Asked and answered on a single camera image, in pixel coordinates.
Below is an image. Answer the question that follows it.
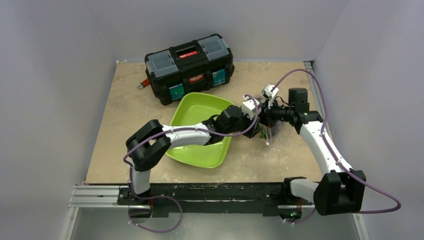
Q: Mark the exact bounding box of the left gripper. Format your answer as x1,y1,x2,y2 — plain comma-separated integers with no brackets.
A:
223,109,261,138

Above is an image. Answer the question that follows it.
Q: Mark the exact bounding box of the clear zip top bag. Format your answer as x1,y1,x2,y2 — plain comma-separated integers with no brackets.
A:
255,96,285,147

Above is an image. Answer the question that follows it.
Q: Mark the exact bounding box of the green plastic tray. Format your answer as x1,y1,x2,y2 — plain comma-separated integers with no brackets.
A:
166,92,234,169

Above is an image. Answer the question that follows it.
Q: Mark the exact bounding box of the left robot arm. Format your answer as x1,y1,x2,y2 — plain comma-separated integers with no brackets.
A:
123,105,261,205

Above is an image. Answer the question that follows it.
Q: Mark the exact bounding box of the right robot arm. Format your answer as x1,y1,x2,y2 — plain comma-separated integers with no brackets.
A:
260,84,366,216

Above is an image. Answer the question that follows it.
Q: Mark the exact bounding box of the black plastic toolbox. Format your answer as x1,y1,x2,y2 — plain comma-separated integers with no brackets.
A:
144,33,235,106

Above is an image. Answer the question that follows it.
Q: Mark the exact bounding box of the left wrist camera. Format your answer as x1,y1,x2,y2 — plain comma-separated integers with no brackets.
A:
241,94,260,120

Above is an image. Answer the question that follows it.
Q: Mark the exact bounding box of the red handled tool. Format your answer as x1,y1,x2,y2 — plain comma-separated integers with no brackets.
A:
137,78,150,90

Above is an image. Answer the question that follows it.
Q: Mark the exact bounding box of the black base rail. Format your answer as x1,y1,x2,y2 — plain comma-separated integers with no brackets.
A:
117,182,314,220

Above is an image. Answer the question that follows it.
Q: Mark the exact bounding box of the aluminium frame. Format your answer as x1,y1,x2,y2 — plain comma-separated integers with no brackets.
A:
62,60,370,240

